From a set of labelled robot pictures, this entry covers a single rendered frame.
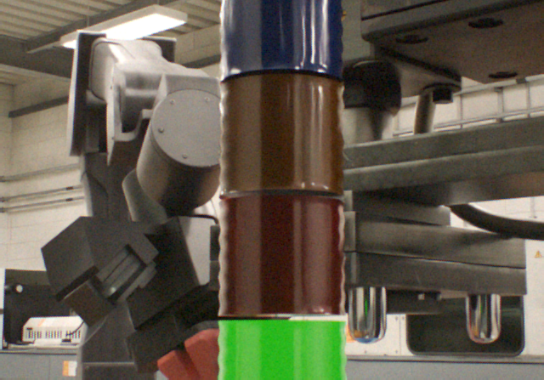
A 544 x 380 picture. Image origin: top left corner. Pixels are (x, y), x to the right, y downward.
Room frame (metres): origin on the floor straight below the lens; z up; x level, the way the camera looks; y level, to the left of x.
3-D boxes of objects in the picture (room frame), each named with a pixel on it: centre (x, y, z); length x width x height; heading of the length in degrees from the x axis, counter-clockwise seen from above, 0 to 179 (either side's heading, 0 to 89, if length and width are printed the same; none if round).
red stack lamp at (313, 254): (0.31, 0.00, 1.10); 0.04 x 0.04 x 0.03
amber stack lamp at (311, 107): (0.31, 0.00, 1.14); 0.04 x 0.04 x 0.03
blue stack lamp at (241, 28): (0.31, 0.00, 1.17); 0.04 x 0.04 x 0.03
